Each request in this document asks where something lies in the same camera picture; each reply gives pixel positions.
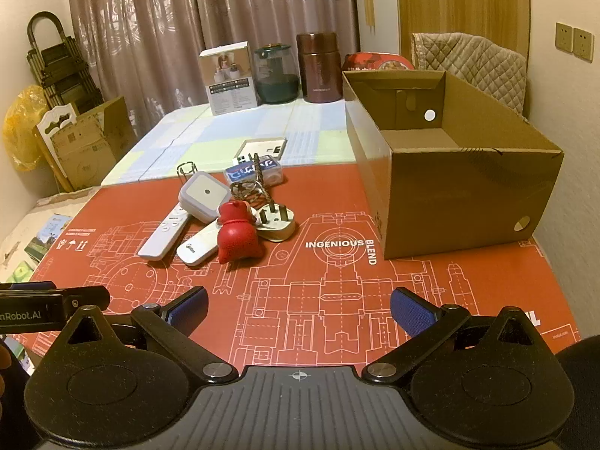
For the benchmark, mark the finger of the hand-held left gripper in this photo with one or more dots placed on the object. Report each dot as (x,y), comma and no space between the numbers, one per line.
(28,287)
(89,297)

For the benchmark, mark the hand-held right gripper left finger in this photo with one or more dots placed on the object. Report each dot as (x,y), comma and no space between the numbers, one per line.
(187,311)

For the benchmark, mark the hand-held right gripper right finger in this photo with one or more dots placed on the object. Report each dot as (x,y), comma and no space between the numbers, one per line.
(412,314)

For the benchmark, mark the short oval white remote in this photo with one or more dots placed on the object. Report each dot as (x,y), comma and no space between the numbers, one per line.
(197,251)

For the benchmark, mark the long white remote control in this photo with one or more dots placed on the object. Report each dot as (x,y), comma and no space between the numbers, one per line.
(161,236)

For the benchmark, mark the red toy figure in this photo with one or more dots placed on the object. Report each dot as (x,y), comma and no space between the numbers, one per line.
(236,239)

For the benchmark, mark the white square charger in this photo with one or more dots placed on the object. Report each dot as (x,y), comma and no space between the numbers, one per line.
(204,194)

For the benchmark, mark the brown cardboard box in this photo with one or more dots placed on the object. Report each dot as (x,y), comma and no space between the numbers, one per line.
(445,197)

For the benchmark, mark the white power plug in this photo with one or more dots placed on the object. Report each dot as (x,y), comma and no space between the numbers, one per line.
(279,227)

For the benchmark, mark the clear plastic bag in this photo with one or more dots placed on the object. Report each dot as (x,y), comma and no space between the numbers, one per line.
(274,168)

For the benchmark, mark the white wall socket panel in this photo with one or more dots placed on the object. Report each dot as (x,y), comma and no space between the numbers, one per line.
(262,146)

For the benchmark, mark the person's left hand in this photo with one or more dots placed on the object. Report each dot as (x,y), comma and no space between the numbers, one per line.
(3,372)

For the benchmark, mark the green printed leaflet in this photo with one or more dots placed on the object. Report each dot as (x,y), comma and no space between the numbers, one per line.
(49,236)

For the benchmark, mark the red printed table mat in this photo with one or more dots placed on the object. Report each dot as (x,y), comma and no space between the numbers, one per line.
(328,262)

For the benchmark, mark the flat cardboard box white insert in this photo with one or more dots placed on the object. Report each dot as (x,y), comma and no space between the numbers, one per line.
(79,154)

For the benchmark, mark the yellow plastic bag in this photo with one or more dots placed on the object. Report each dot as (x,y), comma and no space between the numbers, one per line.
(21,136)

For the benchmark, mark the pastel checkered tablecloth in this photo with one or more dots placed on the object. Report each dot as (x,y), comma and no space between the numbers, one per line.
(211,136)

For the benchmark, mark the plain brown cardboard carton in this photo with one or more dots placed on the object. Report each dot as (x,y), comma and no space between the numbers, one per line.
(117,122)

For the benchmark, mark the black folding hand cart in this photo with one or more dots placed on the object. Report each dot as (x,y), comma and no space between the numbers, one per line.
(61,65)

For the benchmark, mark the white product box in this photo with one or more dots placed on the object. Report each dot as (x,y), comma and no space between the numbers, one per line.
(229,89)

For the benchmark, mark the green glass jar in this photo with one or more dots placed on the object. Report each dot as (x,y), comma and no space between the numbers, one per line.
(276,79)

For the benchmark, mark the red instant rice box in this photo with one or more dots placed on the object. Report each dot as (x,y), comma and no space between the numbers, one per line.
(379,62)

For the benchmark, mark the chair with quilted cover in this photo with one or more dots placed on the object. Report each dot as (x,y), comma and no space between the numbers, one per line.
(473,63)

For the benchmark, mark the brown thermos flask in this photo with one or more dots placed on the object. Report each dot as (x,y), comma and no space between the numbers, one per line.
(321,70)

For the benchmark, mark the brown patterned curtain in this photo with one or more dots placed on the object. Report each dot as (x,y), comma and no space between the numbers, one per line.
(140,33)

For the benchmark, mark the wooden door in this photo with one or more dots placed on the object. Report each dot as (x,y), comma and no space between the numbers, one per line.
(459,0)

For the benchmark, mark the yellow wall strip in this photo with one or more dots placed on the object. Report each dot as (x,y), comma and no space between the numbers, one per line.
(368,4)

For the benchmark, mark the beige wall socket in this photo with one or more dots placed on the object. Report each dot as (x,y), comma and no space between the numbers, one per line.
(583,44)
(564,37)

